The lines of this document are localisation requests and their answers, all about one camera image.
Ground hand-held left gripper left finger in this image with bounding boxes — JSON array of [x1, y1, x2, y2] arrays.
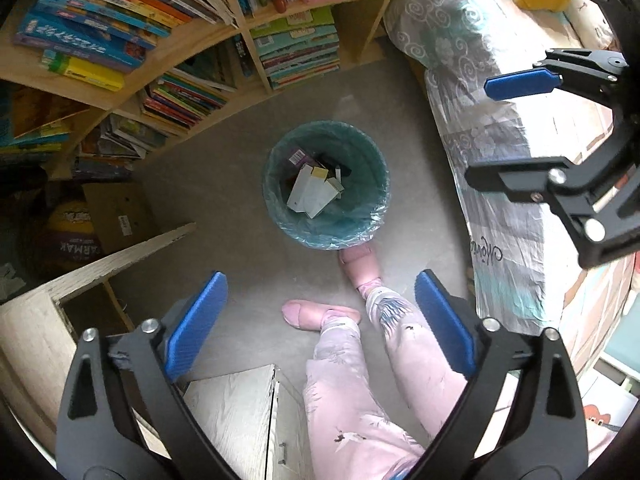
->
[[55, 271, 236, 480]]

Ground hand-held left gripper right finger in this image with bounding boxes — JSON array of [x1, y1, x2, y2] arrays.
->
[[410, 269, 588, 480]]

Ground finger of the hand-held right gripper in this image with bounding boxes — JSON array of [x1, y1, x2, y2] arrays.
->
[[484, 49, 631, 107], [465, 157, 609, 244]]

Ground trash bin with teal bag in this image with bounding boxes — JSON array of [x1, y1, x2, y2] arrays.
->
[[262, 120, 391, 251]]

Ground white and yellow box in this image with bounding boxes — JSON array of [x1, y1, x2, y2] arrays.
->
[[286, 162, 346, 220]]

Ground person's right leg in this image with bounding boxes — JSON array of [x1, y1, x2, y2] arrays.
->
[[362, 282, 471, 448]]

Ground person's leg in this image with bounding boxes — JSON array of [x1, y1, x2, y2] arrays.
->
[[302, 310, 426, 480], [362, 282, 471, 448]]

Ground white wood-grain cabinet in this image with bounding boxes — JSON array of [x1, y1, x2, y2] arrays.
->
[[182, 364, 316, 480]]

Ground white printed pillow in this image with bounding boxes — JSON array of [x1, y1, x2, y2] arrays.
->
[[565, 0, 616, 51]]

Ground person's left pink slipper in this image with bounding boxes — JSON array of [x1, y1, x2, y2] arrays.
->
[[281, 299, 362, 332]]

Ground person's pink slipper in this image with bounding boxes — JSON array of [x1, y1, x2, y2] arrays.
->
[[338, 245, 386, 296], [281, 299, 362, 332]]

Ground person's right pink slipper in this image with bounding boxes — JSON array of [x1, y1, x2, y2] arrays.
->
[[338, 245, 386, 296]]

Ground person's left leg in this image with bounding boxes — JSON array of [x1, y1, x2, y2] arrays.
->
[[302, 310, 426, 480]]

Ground brown cardboard box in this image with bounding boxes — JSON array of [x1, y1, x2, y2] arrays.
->
[[82, 180, 161, 256]]

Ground purple and yellow package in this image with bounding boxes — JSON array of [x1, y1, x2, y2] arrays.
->
[[40, 200, 103, 281]]

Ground light wooden desk drawer unit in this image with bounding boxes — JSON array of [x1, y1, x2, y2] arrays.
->
[[0, 222, 197, 456]]

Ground pile of worn books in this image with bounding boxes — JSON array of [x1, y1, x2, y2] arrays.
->
[[75, 112, 168, 171]]

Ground stack of green teal books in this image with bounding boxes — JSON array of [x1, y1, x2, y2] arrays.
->
[[250, 5, 341, 91]]

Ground stack of picture books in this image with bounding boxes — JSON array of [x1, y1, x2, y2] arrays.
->
[[142, 45, 256, 131]]

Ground pile of flat books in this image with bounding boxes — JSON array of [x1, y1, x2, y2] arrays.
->
[[0, 82, 76, 156]]

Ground wooden bookshelf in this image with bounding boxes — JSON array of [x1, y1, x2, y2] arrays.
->
[[0, 0, 411, 181]]

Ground stack of children's books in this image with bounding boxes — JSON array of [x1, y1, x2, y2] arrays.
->
[[12, 0, 236, 93]]

